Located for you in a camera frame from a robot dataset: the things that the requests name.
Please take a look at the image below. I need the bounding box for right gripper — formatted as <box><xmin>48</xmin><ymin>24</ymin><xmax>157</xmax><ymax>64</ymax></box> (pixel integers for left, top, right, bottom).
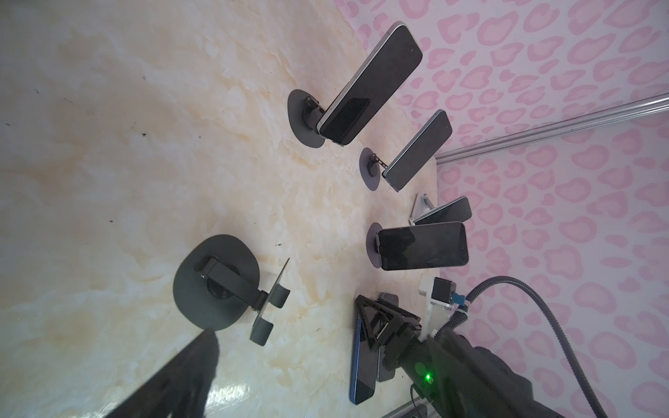
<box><xmin>355</xmin><ymin>295</ymin><xmax>470</xmax><ymax>397</ymax></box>

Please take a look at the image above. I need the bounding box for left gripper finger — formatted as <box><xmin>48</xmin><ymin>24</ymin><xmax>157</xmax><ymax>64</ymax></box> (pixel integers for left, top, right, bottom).
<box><xmin>108</xmin><ymin>329</ymin><xmax>220</xmax><ymax>417</ymax></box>

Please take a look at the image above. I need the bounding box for black phone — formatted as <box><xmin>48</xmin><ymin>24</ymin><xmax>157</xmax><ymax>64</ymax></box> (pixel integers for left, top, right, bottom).
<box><xmin>376</xmin><ymin>292</ymin><xmax>400</xmax><ymax>382</ymax></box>
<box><xmin>315</xmin><ymin>21</ymin><xmax>423</xmax><ymax>146</ymax></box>
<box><xmin>382</xmin><ymin>109</ymin><xmax>453</xmax><ymax>192</ymax></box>
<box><xmin>415</xmin><ymin>196</ymin><xmax>472</xmax><ymax>225</ymax></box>
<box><xmin>349</xmin><ymin>316</ymin><xmax>378</xmax><ymax>405</ymax></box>

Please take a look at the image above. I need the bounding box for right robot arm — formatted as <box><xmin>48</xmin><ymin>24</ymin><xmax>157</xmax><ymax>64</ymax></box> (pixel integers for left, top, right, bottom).
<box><xmin>355</xmin><ymin>295</ymin><xmax>560</xmax><ymax>417</ymax></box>

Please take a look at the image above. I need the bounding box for centre pink-edged phone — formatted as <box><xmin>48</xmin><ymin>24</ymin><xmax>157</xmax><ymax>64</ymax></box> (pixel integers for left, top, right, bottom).
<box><xmin>376</xmin><ymin>222</ymin><xmax>470</xmax><ymax>271</ymax></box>

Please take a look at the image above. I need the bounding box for front left dark stand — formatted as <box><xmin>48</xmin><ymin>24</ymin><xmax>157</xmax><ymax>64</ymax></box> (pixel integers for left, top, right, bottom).
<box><xmin>172</xmin><ymin>234</ymin><xmax>290</xmax><ymax>347</ymax></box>

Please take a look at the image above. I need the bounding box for dark stand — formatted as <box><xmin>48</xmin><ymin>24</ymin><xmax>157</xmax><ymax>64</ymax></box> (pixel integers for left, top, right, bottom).
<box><xmin>172</xmin><ymin>234</ymin><xmax>290</xmax><ymax>347</ymax></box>
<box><xmin>287</xmin><ymin>89</ymin><xmax>325</xmax><ymax>148</ymax></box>
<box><xmin>359</xmin><ymin>147</ymin><xmax>387</xmax><ymax>192</ymax></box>

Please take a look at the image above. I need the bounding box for back right white stand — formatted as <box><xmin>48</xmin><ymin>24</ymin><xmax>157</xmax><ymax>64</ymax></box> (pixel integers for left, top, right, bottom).
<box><xmin>409</xmin><ymin>193</ymin><xmax>435</xmax><ymax>226</ymax></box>

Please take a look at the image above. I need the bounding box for back centre dark stand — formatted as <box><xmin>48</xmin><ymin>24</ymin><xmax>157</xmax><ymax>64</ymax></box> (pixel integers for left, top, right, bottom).
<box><xmin>359</xmin><ymin>147</ymin><xmax>387</xmax><ymax>192</ymax></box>

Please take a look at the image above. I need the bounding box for back left dark stand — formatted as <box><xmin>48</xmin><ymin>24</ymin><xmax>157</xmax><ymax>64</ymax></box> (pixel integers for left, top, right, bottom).
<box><xmin>287</xmin><ymin>89</ymin><xmax>325</xmax><ymax>148</ymax></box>

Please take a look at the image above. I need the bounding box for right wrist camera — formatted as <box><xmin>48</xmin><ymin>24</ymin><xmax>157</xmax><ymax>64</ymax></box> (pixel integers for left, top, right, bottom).
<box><xmin>418</xmin><ymin>274</ymin><xmax>470</xmax><ymax>341</ymax></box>

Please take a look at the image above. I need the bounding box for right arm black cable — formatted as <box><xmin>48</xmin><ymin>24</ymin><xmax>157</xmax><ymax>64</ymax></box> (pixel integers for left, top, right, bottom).
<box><xmin>441</xmin><ymin>275</ymin><xmax>610</xmax><ymax>418</ymax></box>

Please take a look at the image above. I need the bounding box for right corner aluminium post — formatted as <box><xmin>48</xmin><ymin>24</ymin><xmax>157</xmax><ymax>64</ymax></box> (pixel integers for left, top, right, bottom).
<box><xmin>436</xmin><ymin>93</ymin><xmax>668</xmax><ymax>165</ymax></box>

